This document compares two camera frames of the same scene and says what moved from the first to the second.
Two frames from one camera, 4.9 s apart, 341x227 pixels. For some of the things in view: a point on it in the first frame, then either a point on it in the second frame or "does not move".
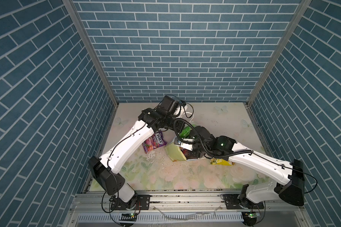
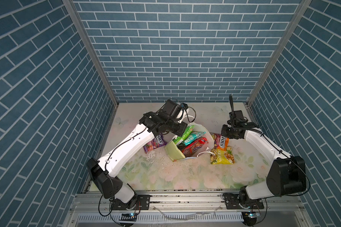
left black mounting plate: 139,202 does not move
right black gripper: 192,153 → 223,132
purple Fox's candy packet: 156,141 does not move
